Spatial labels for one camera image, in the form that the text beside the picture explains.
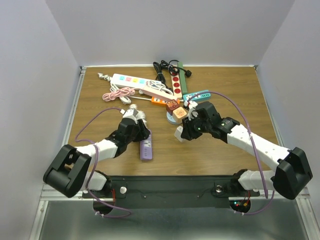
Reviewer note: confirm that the white cube adapter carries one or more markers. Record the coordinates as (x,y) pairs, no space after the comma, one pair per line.
(178,134)

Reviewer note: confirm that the teal power strip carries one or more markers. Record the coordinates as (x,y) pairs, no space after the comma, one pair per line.
(198,96)

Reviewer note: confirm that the orange power strip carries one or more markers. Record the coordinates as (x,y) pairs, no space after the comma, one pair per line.
(158,102)

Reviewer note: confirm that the dark red cube socket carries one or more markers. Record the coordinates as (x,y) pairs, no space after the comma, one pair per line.
(171,106)

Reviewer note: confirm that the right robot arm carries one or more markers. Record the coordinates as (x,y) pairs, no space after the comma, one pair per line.
(289,169)

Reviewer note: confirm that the cream red-outlet power strip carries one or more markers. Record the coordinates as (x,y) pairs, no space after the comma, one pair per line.
(176,85)

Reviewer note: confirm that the peach cube socket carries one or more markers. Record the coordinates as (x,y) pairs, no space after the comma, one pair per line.
(178,114)

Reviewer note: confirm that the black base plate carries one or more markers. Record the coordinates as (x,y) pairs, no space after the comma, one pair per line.
(159,192)

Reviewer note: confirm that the light blue round socket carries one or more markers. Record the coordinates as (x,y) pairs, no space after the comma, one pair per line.
(172,119)

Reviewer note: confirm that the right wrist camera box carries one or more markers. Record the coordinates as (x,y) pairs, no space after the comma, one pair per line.
(191,107)

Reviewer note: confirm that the green power strip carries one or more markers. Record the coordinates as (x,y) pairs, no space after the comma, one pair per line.
(182,78)

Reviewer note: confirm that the right aluminium frame rail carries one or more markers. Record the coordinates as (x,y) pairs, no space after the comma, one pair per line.
(300,195)

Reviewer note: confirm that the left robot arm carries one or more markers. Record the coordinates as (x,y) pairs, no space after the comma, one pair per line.
(68,171)

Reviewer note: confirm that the purple power strip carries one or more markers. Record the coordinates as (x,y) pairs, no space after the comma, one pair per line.
(146,150)

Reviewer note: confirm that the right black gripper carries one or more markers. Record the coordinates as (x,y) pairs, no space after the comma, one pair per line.
(188,133)

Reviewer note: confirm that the pink power strip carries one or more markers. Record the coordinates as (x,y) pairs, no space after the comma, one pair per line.
(158,90)

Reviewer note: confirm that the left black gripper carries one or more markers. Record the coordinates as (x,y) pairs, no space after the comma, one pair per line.
(143,132)

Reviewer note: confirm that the white multicolour power strip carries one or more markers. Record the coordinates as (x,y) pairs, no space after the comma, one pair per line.
(123,81)

